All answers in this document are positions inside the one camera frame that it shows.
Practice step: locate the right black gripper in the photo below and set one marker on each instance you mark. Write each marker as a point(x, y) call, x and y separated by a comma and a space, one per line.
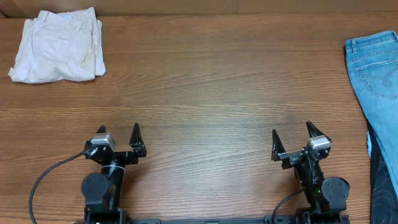
point(293, 158)

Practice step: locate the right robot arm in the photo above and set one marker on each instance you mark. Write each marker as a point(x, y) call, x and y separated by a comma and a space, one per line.
point(326, 197)

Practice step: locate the beige shorts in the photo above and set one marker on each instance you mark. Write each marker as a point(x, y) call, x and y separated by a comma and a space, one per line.
point(60, 46)

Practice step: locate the blue denim jeans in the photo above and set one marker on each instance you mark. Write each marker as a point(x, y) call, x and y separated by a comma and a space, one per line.
point(372, 68)

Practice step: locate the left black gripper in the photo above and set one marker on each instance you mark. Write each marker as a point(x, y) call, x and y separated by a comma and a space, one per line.
point(137, 143)

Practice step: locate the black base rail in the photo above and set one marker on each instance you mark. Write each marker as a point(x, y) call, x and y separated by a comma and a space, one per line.
point(279, 219)

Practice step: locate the dark patterned garment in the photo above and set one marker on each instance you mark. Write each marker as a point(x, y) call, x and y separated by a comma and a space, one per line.
point(383, 195)

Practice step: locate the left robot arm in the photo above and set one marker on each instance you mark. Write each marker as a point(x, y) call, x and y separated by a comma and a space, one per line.
point(103, 190)

